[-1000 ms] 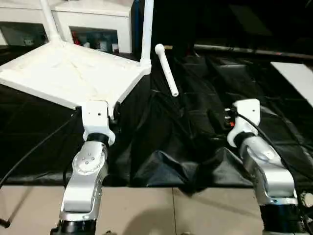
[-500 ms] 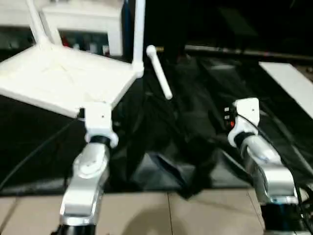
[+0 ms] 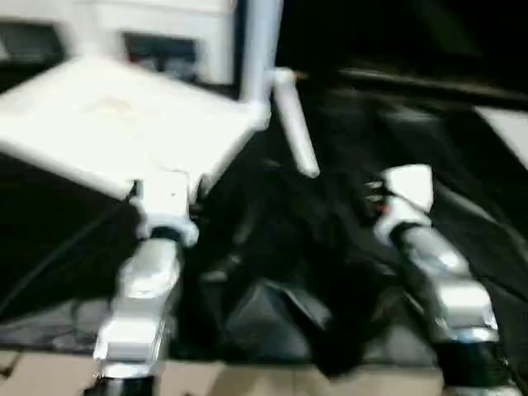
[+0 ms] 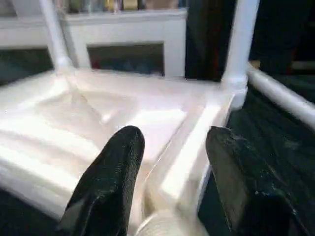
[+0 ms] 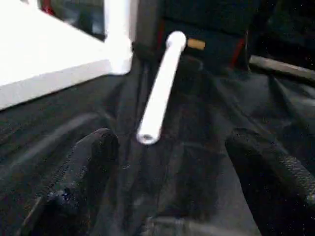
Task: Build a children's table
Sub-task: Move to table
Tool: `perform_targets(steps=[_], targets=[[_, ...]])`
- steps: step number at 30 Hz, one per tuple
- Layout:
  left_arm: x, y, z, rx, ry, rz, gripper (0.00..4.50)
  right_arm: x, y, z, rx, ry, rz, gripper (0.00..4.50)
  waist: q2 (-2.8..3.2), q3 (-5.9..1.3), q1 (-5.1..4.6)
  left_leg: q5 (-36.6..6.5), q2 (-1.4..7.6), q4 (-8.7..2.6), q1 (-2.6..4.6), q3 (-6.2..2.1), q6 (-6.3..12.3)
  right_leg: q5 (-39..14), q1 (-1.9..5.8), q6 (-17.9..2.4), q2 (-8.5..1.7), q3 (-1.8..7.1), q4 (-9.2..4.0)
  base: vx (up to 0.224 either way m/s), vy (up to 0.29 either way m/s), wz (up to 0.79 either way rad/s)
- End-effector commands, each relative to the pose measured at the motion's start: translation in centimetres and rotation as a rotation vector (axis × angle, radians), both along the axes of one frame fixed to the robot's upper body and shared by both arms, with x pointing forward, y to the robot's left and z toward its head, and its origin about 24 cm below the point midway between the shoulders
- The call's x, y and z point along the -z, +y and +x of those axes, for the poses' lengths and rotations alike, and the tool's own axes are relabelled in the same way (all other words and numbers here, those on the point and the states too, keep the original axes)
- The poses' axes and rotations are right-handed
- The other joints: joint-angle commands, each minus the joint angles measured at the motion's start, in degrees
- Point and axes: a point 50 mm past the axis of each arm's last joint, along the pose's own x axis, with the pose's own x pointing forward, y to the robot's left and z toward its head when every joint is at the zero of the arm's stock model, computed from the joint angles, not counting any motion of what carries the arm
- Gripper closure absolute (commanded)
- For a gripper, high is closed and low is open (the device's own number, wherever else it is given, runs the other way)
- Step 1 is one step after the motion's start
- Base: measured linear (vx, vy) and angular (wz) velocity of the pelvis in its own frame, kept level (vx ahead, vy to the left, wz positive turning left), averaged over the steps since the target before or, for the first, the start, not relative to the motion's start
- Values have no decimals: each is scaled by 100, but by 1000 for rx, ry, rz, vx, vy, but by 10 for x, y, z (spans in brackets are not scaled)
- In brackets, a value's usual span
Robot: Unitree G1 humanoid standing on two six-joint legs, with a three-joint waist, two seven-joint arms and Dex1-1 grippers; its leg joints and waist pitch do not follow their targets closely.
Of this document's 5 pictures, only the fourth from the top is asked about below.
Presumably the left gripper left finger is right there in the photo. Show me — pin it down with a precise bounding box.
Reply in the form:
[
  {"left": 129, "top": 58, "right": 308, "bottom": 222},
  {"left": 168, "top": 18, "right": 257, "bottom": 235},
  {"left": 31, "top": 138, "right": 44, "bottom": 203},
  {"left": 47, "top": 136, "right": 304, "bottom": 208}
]
[{"left": 55, "top": 126, "right": 146, "bottom": 236}]

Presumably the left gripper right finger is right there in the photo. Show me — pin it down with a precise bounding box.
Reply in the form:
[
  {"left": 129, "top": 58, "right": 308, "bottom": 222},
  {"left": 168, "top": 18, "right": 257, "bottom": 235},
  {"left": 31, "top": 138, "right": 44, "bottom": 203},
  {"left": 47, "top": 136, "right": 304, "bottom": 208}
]
[{"left": 206, "top": 126, "right": 315, "bottom": 236}]

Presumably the white plastic table top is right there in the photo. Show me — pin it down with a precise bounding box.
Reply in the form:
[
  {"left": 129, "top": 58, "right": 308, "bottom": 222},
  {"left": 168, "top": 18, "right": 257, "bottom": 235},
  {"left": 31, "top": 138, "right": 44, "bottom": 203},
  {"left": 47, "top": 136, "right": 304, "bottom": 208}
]
[{"left": 0, "top": 68, "right": 238, "bottom": 236}]

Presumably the black mat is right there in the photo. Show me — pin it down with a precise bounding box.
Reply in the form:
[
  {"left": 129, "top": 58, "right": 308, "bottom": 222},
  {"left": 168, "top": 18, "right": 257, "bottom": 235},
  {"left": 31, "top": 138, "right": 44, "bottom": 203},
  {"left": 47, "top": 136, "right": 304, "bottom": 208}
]
[{"left": 0, "top": 74, "right": 315, "bottom": 236}]

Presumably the white glass-door cabinet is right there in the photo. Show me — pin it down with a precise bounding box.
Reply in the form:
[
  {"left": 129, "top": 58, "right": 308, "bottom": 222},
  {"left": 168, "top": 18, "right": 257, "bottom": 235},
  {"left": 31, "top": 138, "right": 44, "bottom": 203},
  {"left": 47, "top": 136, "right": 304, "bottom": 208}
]
[{"left": 0, "top": 7, "right": 189, "bottom": 79}]

